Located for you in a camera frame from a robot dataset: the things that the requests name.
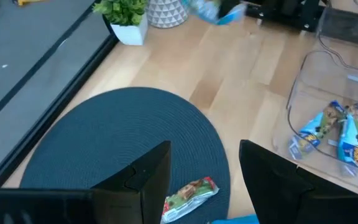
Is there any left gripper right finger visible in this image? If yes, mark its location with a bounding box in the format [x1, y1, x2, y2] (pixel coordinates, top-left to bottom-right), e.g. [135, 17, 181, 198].
[239, 139, 357, 224]

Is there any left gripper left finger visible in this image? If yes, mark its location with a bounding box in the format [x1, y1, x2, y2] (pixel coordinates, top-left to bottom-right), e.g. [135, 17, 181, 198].
[91, 140, 172, 224]

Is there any green red granola bar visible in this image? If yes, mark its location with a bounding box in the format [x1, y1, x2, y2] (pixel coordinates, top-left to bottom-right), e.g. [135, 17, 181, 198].
[160, 176, 220, 224]

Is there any blue red granola bar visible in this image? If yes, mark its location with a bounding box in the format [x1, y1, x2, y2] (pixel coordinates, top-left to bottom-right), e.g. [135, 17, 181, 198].
[211, 213, 260, 224]

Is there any blue chocolate chip granola bar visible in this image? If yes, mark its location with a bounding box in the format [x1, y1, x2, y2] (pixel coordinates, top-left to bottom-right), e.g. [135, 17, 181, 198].
[336, 103, 358, 177]
[288, 100, 346, 160]

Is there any light blue granola bar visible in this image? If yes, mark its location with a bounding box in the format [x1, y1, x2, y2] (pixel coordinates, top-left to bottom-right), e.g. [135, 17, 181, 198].
[181, 0, 247, 26]

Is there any dark round plate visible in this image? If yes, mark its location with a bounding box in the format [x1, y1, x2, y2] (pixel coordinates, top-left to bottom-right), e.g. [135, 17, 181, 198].
[19, 86, 231, 224]

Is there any clear plastic bin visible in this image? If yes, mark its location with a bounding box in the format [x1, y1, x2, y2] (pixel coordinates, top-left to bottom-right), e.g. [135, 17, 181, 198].
[271, 49, 358, 195]
[317, 0, 358, 75]

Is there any green plant white square pot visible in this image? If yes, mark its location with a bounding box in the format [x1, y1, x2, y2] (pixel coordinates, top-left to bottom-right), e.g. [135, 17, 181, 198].
[92, 0, 149, 47]

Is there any succulent in patterned pot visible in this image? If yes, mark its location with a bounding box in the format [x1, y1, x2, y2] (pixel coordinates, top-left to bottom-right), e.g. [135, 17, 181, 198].
[146, 0, 190, 29]

